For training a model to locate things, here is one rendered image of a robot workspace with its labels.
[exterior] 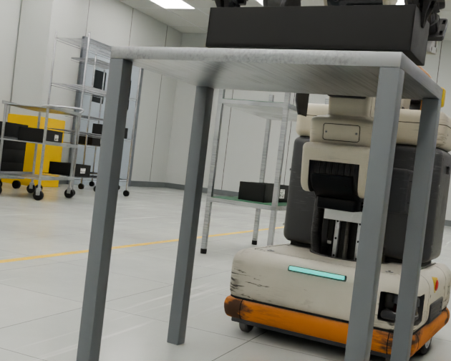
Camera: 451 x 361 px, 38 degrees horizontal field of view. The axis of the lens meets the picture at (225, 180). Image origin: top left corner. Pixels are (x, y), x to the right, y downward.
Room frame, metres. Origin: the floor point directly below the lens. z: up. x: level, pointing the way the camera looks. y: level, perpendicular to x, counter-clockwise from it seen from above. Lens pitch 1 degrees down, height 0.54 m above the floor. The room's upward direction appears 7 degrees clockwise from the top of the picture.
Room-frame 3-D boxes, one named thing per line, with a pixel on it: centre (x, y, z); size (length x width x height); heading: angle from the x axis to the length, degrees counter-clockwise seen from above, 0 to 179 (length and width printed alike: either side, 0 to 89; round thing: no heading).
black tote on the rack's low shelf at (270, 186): (4.30, -0.28, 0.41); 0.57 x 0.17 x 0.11; 157
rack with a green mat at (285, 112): (4.30, -0.28, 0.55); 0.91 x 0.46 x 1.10; 157
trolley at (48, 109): (6.84, 1.95, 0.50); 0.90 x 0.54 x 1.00; 171
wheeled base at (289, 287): (2.30, -0.47, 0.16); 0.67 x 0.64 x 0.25; 152
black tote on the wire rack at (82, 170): (7.79, 1.85, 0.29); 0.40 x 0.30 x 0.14; 157
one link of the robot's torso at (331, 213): (2.13, -0.44, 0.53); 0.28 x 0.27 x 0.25; 62
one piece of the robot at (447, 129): (2.39, -0.51, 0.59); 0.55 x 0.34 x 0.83; 62
